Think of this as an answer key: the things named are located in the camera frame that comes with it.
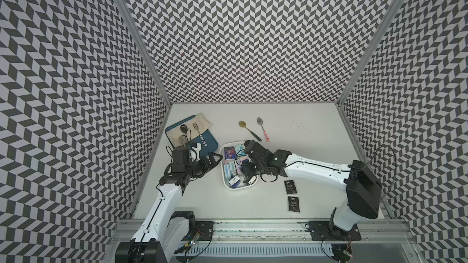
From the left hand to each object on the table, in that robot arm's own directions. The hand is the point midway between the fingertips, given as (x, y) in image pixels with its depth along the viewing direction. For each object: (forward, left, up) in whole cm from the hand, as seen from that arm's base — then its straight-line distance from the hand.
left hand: (216, 162), depth 81 cm
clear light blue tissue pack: (-1, -4, -6) cm, 7 cm away
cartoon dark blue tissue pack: (+7, -5, -5) cm, 10 cm away
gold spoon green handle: (+30, -12, -11) cm, 34 cm away
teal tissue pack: (-1, -7, -6) cm, 9 cm away
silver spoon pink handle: (+31, -22, -10) cm, 39 cm away
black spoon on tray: (+25, +22, -9) cm, 35 cm away
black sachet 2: (-8, -34, -9) cm, 36 cm away
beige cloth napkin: (+30, +15, -11) cm, 35 cm away
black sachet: (-6, -16, -5) cm, 18 cm away
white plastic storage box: (+3, -10, -4) cm, 11 cm away
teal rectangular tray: (+5, +8, +8) cm, 13 cm away
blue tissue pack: (-8, -8, -4) cm, 12 cm away
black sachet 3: (-15, -34, -10) cm, 39 cm away
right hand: (-4, -13, -2) cm, 13 cm away
